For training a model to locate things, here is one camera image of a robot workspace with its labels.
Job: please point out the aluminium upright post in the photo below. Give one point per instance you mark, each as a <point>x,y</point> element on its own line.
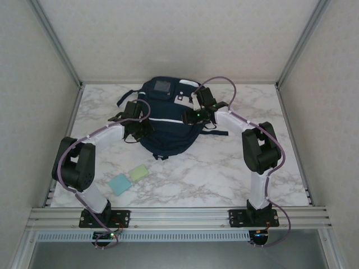
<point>58,42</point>
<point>302,42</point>

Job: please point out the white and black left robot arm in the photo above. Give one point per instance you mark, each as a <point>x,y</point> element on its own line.
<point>106,134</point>

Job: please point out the blue sticky note pad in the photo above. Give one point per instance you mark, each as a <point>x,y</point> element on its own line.
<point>120,185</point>

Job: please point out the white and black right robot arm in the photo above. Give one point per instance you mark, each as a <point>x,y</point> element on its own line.
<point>235,123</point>

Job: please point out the green sticky note pad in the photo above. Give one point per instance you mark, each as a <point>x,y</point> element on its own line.
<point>138,173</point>

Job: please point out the small electronics board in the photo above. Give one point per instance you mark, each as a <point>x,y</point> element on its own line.
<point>261,236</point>
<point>105,236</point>

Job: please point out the aluminium side rail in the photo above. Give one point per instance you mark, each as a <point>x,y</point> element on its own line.
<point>70,123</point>
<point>294,151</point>

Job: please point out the aluminium rail under arm bases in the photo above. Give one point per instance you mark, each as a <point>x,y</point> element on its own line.
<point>179,217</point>

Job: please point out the navy blue backpack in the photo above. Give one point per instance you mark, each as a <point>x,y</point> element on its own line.
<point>168,134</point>

